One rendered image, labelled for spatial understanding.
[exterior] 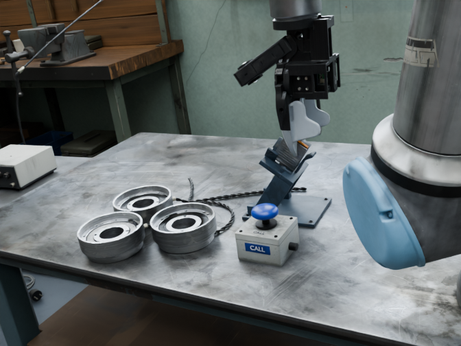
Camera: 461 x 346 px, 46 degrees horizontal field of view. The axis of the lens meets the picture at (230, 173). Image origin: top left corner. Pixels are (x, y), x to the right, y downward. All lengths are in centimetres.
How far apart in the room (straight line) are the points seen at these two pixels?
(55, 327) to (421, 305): 78
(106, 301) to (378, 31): 158
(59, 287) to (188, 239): 124
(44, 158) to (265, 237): 102
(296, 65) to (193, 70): 196
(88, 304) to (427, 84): 96
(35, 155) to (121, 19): 130
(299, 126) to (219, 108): 190
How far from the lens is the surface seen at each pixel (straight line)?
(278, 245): 76
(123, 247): 85
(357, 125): 246
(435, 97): 46
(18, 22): 331
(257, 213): 77
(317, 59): 81
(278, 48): 82
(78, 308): 125
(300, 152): 87
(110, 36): 285
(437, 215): 51
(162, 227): 87
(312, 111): 88
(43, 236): 102
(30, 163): 163
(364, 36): 235
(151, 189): 101
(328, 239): 84
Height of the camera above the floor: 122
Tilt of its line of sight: 22 degrees down
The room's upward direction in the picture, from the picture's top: 8 degrees counter-clockwise
